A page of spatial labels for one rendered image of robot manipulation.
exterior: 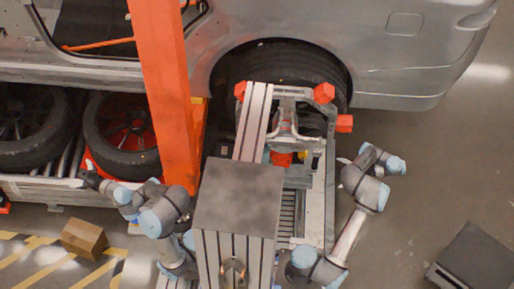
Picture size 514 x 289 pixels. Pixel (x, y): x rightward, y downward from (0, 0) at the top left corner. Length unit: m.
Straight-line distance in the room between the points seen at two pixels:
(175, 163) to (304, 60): 0.85
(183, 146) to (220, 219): 1.31
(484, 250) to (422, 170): 0.81
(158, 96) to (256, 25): 0.66
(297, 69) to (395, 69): 0.52
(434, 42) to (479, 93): 1.70
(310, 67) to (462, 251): 1.40
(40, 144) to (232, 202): 2.25
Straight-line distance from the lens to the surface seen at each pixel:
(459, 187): 4.52
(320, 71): 3.40
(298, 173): 4.10
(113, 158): 3.89
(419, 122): 4.72
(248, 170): 2.03
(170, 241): 2.78
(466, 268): 3.90
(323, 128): 3.35
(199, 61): 3.50
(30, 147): 4.06
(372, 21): 3.20
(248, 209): 1.96
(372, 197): 2.91
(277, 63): 3.37
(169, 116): 3.01
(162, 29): 2.54
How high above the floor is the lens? 3.79
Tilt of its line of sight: 58 degrees down
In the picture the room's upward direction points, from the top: 2 degrees clockwise
